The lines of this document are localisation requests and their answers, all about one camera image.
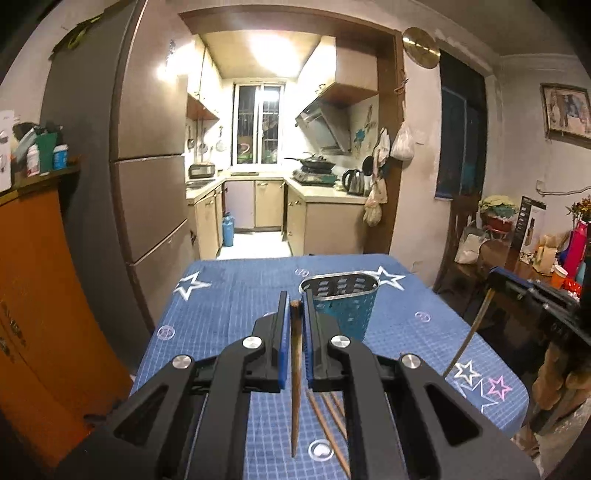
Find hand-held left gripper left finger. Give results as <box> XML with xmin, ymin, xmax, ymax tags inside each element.
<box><xmin>58</xmin><ymin>292</ymin><xmax>291</xmax><ymax>480</ymax></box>

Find dark wooden chair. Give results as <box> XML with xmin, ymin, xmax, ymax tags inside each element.
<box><xmin>434</xmin><ymin>210</ymin><xmax>490</xmax><ymax>319</ymax></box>

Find steel range hood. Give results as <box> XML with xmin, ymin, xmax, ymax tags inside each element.
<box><xmin>295</xmin><ymin>98</ymin><xmax>352</xmax><ymax>155</ymax></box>

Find person's right hand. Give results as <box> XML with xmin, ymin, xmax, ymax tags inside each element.
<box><xmin>532</xmin><ymin>344</ymin><xmax>591</xmax><ymax>411</ymax></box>

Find beige wall cabinet above hood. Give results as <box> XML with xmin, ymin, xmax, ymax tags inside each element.
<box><xmin>298</xmin><ymin>37</ymin><xmax>379</xmax><ymax>103</ymax></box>

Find grey refrigerator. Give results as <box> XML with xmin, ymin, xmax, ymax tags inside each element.
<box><xmin>39</xmin><ymin>0</ymin><xmax>199</xmax><ymax>333</ymax></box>

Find beige wall cabinets brown underside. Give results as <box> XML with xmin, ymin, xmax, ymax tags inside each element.
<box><xmin>187</xmin><ymin>37</ymin><xmax>222</xmax><ymax>121</ymax></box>

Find dark room window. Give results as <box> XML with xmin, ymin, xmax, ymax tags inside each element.
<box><xmin>435</xmin><ymin>51</ymin><xmax>488</xmax><ymax>200</ymax></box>

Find orange wooden cabinet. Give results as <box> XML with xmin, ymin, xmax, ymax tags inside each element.
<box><xmin>0</xmin><ymin>168</ymin><xmax>134</xmax><ymax>467</ymax></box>

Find green plastic container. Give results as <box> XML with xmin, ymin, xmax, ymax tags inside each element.
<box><xmin>36</xmin><ymin>131</ymin><xmax>58</xmax><ymax>174</ymax></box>

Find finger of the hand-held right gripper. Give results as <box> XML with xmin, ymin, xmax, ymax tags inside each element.
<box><xmin>487</xmin><ymin>267</ymin><xmax>581</xmax><ymax>324</ymax></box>

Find gas stove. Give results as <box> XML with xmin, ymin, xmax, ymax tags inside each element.
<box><xmin>292</xmin><ymin>170</ymin><xmax>338</xmax><ymax>186</ymax></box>

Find beige kitchen base cabinets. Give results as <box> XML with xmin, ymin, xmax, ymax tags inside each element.
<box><xmin>185</xmin><ymin>178</ymin><xmax>370</xmax><ymax>259</ymax></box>

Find brown wooden side table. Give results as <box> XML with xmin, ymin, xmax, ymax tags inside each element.
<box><xmin>478</xmin><ymin>237</ymin><xmax>591</xmax><ymax>352</ymax></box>

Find white hanging plastic bag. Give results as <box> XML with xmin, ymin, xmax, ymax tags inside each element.
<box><xmin>390</xmin><ymin>121</ymin><xmax>416</xmax><ymax>161</ymax></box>

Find steel electric kettle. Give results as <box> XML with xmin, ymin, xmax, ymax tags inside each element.
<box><xmin>342</xmin><ymin>169</ymin><xmax>366</xmax><ymax>195</ymax></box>

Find round gold wall clock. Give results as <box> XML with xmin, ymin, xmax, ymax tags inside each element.
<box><xmin>402</xmin><ymin>27</ymin><xmax>440</xmax><ymax>69</ymax></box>

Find black product box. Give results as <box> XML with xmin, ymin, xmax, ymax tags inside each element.
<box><xmin>510</xmin><ymin>196</ymin><xmax>547</xmax><ymax>254</ymax></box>

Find flower bouquet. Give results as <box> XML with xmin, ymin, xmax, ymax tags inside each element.
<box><xmin>567</xmin><ymin>196</ymin><xmax>591</xmax><ymax>227</ymax></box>

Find kitchen window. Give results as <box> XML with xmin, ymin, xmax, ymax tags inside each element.
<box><xmin>233</xmin><ymin>83</ymin><xmax>283</xmax><ymax>166</ymax></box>

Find beige hanging bag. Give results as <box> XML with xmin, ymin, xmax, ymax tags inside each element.
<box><xmin>364</xmin><ymin>178</ymin><xmax>389</xmax><ymax>227</ymax></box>

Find white hanging cloth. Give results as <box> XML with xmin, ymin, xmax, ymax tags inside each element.
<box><xmin>373</xmin><ymin>128</ymin><xmax>391</xmax><ymax>178</ymax></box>

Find framed wall picture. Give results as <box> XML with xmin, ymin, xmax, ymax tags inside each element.
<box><xmin>540</xmin><ymin>83</ymin><xmax>591</xmax><ymax>148</ymax></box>

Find black wok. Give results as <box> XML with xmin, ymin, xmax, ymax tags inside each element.
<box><xmin>284</xmin><ymin>154</ymin><xmax>335</xmax><ymax>171</ymax></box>

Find blue star printed tablecloth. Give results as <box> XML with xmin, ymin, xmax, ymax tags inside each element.
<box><xmin>131</xmin><ymin>254</ymin><xmax>529</xmax><ymax>480</ymax></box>

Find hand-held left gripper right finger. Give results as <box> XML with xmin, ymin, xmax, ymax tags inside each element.
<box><xmin>302</xmin><ymin>300</ymin><xmax>541</xmax><ymax>480</ymax></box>

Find white microwave oven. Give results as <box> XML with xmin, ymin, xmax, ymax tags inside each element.
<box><xmin>0</xmin><ymin>110</ymin><xmax>14</xmax><ymax>192</ymax></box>

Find beige paper bag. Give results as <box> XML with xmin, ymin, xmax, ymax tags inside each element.
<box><xmin>533</xmin><ymin>235</ymin><xmax>561</xmax><ymax>273</ymax></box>

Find potted flower plant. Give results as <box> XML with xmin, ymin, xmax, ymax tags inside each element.
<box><xmin>479</xmin><ymin>195</ymin><xmax>518</xmax><ymax>234</ymax></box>

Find teal perforated utensil holder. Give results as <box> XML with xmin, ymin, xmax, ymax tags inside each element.
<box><xmin>299</xmin><ymin>272</ymin><xmax>380</xmax><ymax>343</ymax></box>

